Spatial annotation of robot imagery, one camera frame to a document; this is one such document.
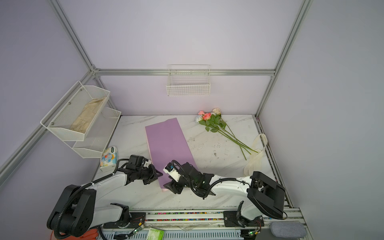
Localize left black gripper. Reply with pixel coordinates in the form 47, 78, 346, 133
136, 164, 163, 186

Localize purple pink wrapping paper sheet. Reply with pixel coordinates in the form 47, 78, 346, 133
145, 118, 197, 192

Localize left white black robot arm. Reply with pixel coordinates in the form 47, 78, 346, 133
47, 155, 163, 240

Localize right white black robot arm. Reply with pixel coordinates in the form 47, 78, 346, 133
164, 160, 286, 228

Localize white blue fake flower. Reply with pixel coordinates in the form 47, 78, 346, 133
195, 115, 203, 123

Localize red pink fake rose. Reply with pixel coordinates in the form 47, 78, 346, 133
198, 111, 251, 160

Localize colourful tissue pack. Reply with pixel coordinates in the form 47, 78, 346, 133
100, 146, 118, 172

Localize green white label card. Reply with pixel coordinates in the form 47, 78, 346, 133
146, 228, 165, 240

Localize lower white mesh shelf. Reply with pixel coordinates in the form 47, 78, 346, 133
72, 107, 121, 159

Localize white mesh shelf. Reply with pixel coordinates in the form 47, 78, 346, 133
41, 81, 110, 142
72, 107, 121, 159

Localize orange rubber glove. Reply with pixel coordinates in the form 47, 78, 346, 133
64, 229, 99, 240

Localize beige cloth in shelf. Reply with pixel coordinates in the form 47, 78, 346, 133
70, 97, 105, 134

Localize cream ribbon strip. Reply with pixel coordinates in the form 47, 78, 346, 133
243, 134, 268, 177

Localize upper white mesh shelf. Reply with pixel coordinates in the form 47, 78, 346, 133
41, 81, 110, 142

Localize grey foam pad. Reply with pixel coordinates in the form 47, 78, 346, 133
270, 222, 307, 239

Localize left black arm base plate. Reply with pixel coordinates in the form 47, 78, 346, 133
103, 212, 146, 229

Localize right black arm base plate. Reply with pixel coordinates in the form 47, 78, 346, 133
223, 211, 265, 228

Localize white wire wall basket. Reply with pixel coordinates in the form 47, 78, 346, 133
166, 65, 211, 97

